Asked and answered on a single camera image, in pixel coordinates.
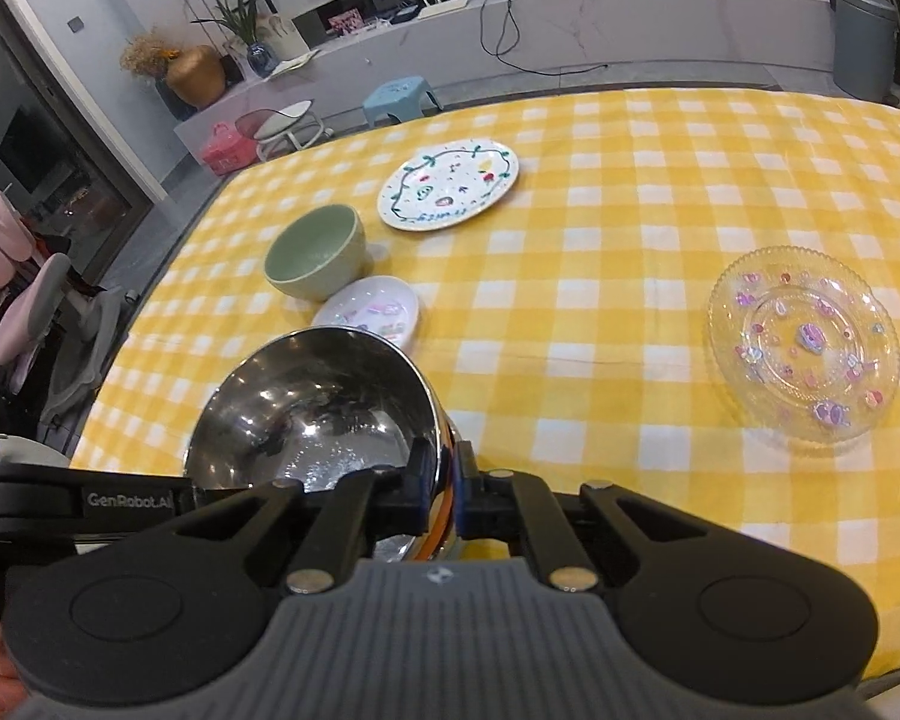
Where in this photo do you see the stainless steel bowl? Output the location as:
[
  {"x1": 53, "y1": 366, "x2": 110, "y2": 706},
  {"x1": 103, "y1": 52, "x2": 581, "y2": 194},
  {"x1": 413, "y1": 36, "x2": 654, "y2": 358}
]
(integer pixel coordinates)
[{"x1": 184, "y1": 326, "x2": 462, "y2": 565}]

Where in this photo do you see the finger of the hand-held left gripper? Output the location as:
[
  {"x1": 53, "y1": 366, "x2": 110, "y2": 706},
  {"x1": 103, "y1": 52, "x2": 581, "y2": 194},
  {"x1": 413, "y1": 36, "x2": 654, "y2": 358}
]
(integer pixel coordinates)
[{"x1": 192, "y1": 486, "x2": 275, "y2": 515}]

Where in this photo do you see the dried flower bunch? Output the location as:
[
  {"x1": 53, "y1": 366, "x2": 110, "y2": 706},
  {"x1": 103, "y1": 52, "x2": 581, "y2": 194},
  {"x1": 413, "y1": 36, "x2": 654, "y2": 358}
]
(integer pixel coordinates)
[{"x1": 120, "y1": 30, "x2": 181, "y2": 80}]

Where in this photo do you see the green leafy plant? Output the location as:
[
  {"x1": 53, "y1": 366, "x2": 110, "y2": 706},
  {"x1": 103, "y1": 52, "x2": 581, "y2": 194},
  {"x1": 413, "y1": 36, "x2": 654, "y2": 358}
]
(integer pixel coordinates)
[{"x1": 191, "y1": 0, "x2": 278, "y2": 53}]

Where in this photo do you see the grey trash can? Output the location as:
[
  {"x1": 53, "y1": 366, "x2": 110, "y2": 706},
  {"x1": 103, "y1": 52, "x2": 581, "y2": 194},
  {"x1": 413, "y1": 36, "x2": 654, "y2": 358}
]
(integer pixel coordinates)
[{"x1": 832, "y1": 0, "x2": 899, "y2": 102}]

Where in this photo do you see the small white printed dish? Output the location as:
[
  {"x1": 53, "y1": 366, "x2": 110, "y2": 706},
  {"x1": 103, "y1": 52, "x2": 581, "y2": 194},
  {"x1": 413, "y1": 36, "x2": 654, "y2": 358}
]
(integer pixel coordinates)
[{"x1": 311, "y1": 275, "x2": 421, "y2": 352}]

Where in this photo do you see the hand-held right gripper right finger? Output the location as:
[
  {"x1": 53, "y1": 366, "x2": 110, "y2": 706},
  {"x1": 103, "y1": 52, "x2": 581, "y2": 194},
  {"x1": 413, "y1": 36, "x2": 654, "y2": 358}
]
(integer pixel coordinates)
[{"x1": 454, "y1": 441, "x2": 728, "y2": 593}]

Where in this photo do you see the white round stool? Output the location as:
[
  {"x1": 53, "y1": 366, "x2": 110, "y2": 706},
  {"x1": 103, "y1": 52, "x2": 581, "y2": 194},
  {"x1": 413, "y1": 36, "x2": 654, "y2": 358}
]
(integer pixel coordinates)
[{"x1": 236, "y1": 99, "x2": 335, "y2": 161}]

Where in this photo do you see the pink basket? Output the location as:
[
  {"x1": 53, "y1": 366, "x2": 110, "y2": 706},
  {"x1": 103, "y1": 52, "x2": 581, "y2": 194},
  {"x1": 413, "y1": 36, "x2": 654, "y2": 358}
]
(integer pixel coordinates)
[{"x1": 199, "y1": 122, "x2": 260, "y2": 177}]

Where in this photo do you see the white marble tv console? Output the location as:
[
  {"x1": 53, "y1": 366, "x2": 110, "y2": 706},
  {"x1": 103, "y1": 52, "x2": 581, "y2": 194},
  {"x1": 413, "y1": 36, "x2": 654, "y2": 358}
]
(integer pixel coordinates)
[{"x1": 172, "y1": 0, "x2": 833, "y2": 166}]

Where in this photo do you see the pink grey desk chair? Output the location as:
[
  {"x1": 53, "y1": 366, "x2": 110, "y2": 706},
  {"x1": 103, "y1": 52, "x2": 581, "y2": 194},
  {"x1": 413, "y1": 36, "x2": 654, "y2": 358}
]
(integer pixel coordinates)
[{"x1": 0, "y1": 180, "x2": 132, "y2": 436}]

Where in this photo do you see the green ceramic bowl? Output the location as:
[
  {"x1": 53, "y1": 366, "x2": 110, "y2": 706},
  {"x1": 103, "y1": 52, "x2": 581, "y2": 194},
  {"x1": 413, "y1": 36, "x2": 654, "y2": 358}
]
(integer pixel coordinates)
[{"x1": 262, "y1": 205, "x2": 367, "y2": 303}]

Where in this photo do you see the black cable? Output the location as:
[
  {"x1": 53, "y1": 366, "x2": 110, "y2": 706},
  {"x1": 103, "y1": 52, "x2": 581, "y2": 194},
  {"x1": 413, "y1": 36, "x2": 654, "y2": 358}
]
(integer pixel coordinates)
[{"x1": 480, "y1": 0, "x2": 580, "y2": 76}]

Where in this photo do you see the yellow checked tablecloth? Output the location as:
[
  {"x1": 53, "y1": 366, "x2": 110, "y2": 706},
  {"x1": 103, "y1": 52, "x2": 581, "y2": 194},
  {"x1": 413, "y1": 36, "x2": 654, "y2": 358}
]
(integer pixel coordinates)
[{"x1": 67, "y1": 86, "x2": 900, "y2": 685}]

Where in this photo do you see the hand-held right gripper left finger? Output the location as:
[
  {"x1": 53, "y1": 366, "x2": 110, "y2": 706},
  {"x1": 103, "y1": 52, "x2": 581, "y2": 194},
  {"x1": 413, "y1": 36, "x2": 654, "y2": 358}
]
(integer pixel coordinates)
[{"x1": 166, "y1": 439, "x2": 433, "y2": 592}]

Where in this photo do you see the blue plastic stool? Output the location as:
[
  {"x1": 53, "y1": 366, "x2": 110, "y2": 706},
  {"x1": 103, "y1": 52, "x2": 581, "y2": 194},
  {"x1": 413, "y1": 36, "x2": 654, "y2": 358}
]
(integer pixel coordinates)
[{"x1": 362, "y1": 76, "x2": 445, "y2": 127}]

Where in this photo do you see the gold vase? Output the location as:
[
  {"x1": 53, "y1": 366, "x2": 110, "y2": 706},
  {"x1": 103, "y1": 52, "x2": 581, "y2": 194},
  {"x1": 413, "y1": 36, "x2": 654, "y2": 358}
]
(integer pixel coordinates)
[{"x1": 166, "y1": 45, "x2": 227, "y2": 110}]

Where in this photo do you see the white painted plate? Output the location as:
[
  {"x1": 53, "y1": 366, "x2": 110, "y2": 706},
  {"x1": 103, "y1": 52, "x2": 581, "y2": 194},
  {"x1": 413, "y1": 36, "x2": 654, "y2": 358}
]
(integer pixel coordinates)
[{"x1": 377, "y1": 139, "x2": 521, "y2": 232}]

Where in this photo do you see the white paper sheet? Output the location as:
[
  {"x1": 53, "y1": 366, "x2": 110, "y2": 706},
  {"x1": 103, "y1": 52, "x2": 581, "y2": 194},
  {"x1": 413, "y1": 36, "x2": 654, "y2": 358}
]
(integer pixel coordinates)
[{"x1": 270, "y1": 49, "x2": 321, "y2": 80}]

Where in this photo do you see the clear glass plate with stickers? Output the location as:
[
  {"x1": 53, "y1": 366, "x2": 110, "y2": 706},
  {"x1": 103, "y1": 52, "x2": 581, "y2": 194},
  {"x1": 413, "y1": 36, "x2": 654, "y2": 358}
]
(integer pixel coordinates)
[{"x1": 707, "y1": 246, "x2": 900, "y2": 445}]

